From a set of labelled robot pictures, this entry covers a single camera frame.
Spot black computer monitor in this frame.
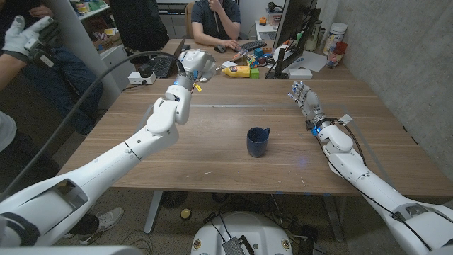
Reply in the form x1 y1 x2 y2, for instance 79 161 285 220
265 8 322 80
272 0 319 49

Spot black headphones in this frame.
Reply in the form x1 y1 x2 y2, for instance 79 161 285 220
266 1 287 13

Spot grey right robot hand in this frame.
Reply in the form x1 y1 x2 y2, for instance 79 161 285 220
287 81 326 123

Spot white labelled canister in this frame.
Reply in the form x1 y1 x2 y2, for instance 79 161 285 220
322 22 349 56

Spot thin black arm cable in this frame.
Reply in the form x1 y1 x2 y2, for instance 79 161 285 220
304 117 433 253

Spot grey table leg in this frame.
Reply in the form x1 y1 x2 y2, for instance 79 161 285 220
321 194 347 244

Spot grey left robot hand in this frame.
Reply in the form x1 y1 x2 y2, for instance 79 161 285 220
178 48 217 83

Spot black laptop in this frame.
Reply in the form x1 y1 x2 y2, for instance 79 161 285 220
145 36 188 79

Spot person in blue jeans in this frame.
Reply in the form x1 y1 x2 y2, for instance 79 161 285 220
0 0 104 136

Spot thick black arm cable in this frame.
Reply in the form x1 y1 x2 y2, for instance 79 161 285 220
0 50 188 203

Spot white power strip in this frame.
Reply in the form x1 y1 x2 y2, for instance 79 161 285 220
127 71 158 86

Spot white robot torso base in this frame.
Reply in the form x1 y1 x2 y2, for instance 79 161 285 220
190 211 294 255

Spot white sneaker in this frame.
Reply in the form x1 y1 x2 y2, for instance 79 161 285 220
63 206 125 246

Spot black keyboard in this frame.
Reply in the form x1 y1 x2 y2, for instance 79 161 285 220
240 39 268 52

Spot standing person in black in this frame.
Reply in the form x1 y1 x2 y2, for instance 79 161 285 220
109 0 171 56

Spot operator bare forearm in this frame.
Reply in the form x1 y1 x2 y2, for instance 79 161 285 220
0 52 28 92

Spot white table leg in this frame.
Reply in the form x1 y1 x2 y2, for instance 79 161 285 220
143 191 164 235

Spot dark blue mug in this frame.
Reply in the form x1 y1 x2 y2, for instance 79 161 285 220
246 126 271 159

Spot white motion capture glove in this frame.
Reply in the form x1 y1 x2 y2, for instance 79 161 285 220
1 15 62 69

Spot yellow mustard bottle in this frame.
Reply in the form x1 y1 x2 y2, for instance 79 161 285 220
222 65 251 79

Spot cardboard box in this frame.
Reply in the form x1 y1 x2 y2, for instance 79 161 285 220
92 30 124 51

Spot flat white box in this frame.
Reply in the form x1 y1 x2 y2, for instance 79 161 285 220
288 69 314 81

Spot white paper sheet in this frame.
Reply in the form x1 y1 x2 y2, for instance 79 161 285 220
272 44 328 74

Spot white shelf cabinet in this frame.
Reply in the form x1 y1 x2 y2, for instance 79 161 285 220
42 0 136 111

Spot seated person in dark shirt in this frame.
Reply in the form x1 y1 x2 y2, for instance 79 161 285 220
190 0 243 49

